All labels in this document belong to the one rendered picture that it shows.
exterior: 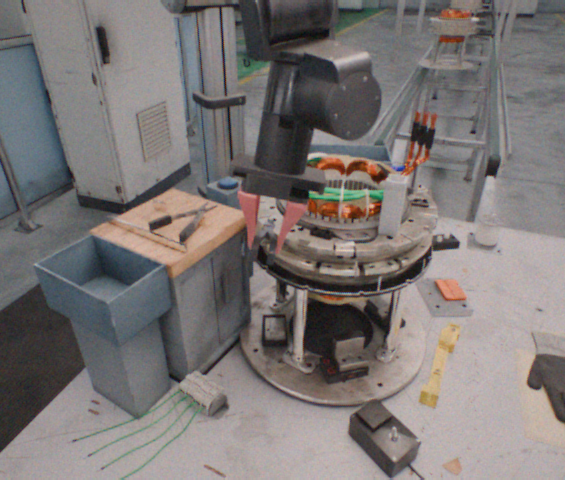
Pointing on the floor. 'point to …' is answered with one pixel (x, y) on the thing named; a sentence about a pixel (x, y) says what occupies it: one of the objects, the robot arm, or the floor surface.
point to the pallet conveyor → (492, 163)
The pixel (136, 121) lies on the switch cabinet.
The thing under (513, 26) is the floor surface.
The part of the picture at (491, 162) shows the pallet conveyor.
